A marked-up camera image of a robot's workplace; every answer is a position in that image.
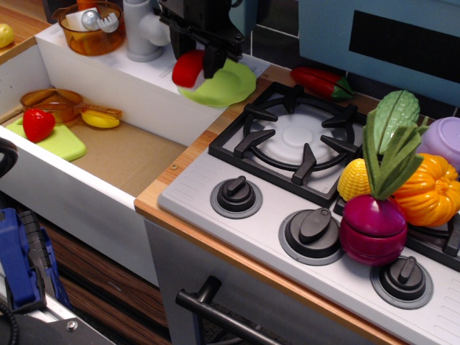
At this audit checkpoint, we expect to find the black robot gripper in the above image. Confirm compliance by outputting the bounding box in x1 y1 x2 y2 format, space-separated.
159 0 244 79

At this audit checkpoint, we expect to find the light green plastic plate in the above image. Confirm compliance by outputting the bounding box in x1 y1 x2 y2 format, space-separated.
178 60 257 107

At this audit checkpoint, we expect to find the grey toy faucet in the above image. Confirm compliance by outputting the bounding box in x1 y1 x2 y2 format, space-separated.
123 0 170 63

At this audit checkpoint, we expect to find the white toy fork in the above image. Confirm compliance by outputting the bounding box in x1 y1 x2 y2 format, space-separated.
96 1 119 33

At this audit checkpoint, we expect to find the orange transparent toy pot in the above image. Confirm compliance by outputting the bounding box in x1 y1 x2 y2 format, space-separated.
52 1 125 56

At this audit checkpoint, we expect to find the silver toy ladle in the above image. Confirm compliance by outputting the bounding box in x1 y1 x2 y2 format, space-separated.
81 9 101 31

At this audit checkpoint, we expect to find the yellow toy lemon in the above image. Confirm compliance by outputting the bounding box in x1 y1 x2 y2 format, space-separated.
81 111 120 129

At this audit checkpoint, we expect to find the red toy chili pepper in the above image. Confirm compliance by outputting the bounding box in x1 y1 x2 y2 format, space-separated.
290 66 355 101

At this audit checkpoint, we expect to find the black stove burner grate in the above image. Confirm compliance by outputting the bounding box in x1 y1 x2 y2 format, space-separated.
208 82 366 207

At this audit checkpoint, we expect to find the white toy sink basin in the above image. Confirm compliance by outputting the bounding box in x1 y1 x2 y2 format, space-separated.
0 22 272 288

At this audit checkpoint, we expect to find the grey toy stove top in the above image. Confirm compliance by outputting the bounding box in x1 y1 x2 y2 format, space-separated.
158 148 459 344

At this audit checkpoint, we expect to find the orange transparent measuring cup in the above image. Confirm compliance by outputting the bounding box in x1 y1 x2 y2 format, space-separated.
20 88 122 123

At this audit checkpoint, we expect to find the black left stove knob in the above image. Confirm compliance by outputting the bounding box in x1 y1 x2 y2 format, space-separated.
210 175 263 219

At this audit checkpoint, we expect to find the black stove knob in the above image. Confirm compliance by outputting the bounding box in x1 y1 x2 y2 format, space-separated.
278 208 343 266
210 175 263 219
370 256 434 310

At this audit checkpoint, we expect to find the light green cutting board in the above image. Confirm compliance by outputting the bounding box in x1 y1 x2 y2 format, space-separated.
1 118 86 162

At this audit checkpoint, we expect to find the red toy strawberry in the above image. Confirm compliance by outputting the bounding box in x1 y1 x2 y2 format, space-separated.
22 109 55 143

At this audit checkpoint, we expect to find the yellow toy potato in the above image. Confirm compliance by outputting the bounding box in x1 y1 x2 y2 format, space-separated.
0 23 14 49

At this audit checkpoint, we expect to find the yellow toy corn cob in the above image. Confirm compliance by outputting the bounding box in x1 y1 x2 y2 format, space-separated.
336 90 421 203

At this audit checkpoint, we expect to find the black middle stove knob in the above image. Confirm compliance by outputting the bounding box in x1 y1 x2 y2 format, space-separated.
278 208 343 266

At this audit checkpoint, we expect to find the purple toy beet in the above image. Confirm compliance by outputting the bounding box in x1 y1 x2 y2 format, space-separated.
339 112 428 266

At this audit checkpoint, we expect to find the purple plastic bowl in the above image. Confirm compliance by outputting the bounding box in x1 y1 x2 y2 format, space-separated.
417 116 460 173

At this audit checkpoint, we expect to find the orange toy pumpkin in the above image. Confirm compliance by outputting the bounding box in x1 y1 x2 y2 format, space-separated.
393 153 459 227

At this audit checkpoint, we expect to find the blue clamp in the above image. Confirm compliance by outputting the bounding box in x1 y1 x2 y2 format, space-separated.
1 208 72 313

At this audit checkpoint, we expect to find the black right stove knob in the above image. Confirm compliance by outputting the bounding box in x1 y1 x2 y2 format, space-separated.
370 256 434 310

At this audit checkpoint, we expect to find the black oven door handle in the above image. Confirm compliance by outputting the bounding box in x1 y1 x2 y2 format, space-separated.
175 276 280 345

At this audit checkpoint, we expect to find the black cable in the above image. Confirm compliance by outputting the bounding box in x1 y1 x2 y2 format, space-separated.
0 300 19 345

